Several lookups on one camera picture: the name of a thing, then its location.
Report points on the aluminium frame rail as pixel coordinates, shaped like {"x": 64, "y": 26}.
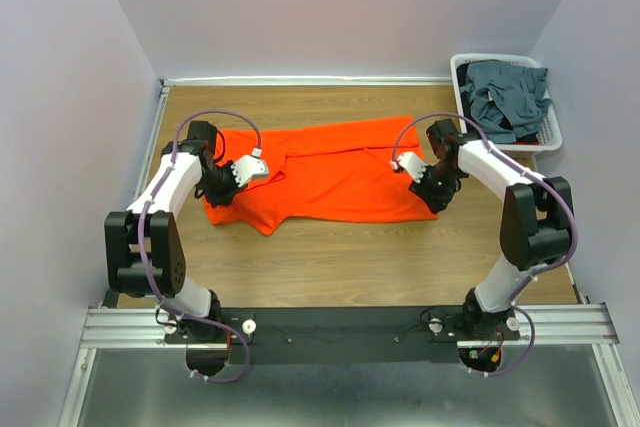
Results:
{"x": 564, "y": 370}

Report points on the orange t shirt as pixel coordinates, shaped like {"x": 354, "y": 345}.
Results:
{"x": 336, "y": 172}

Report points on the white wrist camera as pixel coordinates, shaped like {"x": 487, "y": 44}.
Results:
{"x": 409, "y": 162}
{"x": 249, "y": 168}

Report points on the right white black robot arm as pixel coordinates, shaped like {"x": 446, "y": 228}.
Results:
{"x": 537, "y": 233}

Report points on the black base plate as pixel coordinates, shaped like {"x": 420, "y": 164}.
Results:
{"x": 292, "y": 336}

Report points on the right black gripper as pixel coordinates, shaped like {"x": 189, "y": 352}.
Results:
{"x": 434, "y": 201}

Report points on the grey blue t shirt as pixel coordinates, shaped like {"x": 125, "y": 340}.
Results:
{"x": 507, "y": 101}

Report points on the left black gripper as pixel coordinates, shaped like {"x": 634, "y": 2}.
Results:
{"x": 226, "y": 197}

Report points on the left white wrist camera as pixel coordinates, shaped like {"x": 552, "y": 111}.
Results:
{"x": 249, "y": 168}

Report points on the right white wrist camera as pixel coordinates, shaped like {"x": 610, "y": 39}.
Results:
{"x": 409, "y": 162}

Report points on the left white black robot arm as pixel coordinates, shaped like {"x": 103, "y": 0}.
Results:
{"x": 143, "y": 250}

